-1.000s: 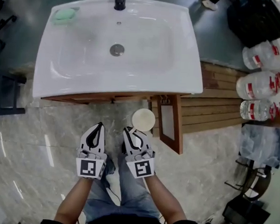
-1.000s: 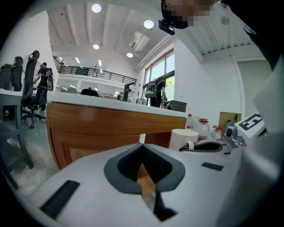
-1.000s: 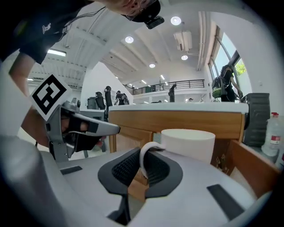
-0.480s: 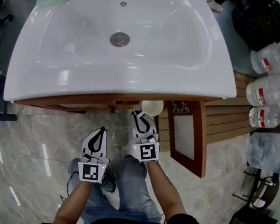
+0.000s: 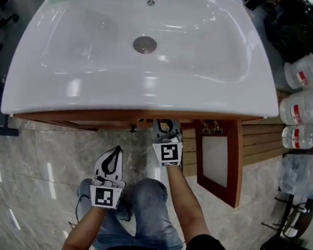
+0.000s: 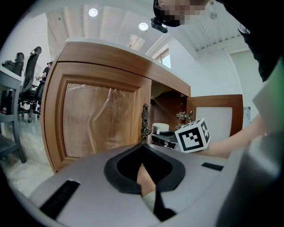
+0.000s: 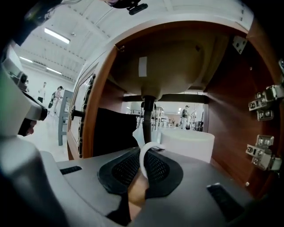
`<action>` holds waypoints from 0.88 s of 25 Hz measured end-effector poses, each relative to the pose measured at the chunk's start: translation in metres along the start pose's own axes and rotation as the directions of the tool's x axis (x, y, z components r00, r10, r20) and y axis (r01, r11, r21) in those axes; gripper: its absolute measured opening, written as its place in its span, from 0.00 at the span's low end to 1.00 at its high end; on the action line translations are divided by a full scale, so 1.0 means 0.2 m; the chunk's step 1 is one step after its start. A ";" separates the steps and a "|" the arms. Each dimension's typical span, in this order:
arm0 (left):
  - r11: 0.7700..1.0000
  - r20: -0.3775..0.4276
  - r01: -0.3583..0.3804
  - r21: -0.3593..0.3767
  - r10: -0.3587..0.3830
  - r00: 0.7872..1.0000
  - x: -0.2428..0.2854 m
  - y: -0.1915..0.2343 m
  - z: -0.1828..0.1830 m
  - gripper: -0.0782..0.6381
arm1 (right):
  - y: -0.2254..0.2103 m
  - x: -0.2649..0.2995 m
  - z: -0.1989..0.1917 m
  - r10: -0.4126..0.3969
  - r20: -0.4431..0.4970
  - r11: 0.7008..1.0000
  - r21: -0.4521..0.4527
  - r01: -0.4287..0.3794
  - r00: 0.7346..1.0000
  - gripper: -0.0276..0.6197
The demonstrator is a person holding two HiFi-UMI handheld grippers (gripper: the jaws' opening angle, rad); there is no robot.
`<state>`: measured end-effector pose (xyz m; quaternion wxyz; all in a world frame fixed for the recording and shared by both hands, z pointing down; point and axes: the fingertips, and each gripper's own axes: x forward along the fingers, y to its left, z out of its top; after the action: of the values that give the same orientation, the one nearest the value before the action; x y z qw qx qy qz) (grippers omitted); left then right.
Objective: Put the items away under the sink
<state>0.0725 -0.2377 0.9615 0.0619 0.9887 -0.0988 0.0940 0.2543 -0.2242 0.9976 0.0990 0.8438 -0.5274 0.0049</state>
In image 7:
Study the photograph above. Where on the black door knob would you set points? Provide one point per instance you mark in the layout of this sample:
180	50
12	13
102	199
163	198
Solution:
76	113

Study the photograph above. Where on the wooden under-sink cabinet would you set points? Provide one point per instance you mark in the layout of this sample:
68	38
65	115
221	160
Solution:
233	110

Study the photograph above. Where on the black drain pipe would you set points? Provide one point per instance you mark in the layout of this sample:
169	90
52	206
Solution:
148	115

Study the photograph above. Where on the person's black clothing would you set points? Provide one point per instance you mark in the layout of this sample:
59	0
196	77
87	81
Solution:
26	17

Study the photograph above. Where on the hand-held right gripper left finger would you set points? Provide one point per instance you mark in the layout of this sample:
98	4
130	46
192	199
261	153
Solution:
88	177

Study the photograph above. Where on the metal corner bracket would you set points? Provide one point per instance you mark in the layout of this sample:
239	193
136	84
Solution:
239	44

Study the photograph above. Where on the long ceiling light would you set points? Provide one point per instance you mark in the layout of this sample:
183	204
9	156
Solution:
26	59
54	70
57	35

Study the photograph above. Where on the white cup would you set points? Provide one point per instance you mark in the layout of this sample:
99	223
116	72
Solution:
188	144

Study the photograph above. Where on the person's left hand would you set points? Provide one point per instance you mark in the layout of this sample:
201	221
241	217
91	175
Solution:
31	130

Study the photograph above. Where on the wooden cabinet door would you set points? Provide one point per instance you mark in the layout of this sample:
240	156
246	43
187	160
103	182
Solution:
73	97

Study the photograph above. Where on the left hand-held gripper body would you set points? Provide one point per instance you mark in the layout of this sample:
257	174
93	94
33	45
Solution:
9	99

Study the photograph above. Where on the metal cabinet hinge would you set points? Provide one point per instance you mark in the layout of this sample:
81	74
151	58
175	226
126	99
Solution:
263	102
261	153

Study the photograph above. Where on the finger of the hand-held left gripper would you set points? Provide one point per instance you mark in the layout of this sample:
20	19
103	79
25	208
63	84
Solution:
38	112

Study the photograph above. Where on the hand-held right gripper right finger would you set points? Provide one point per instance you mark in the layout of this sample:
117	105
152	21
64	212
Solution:
188	177

